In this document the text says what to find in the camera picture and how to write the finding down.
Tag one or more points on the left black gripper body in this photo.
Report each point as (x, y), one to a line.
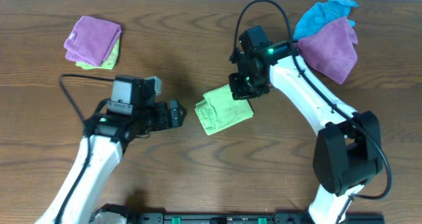
(163, 114)

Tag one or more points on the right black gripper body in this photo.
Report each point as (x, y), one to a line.
(246, 85)

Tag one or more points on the green microfiber cloth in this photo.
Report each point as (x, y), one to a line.
(218, 110)

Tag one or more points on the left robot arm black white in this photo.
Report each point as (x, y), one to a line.
(104, 142)

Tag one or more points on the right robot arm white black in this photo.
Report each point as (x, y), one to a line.
(344, 160)

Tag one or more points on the folded green cloth under purple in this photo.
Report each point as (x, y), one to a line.
(108, 64)

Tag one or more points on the crumpled purple cloth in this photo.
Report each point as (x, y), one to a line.
(331, 50)

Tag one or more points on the crumpled blue cloth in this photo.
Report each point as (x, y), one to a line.
(320, 14)

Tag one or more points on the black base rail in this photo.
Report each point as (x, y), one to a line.
(230, 218)

